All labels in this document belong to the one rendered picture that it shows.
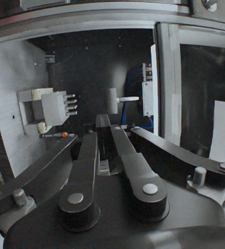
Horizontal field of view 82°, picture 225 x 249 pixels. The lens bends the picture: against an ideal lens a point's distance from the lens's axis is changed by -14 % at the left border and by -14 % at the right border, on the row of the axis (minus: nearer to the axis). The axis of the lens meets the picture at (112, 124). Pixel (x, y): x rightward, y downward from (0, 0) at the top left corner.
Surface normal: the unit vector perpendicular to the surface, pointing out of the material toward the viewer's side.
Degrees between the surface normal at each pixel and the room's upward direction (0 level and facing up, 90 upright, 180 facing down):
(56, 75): 90
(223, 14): 90
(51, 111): 90
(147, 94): 90
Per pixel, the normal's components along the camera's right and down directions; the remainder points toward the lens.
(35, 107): 0.10, 0.26
